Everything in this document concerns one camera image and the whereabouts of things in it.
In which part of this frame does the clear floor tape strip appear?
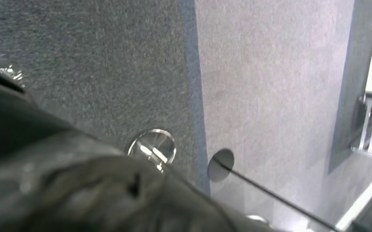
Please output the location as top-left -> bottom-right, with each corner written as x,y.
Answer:
0,65 -> 26,87

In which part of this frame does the chrome stanchion post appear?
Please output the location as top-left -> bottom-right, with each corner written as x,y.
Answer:
128,129 -> 177,174

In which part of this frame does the thin black stanchion post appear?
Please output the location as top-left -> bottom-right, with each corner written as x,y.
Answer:
207,148 -> 340,232

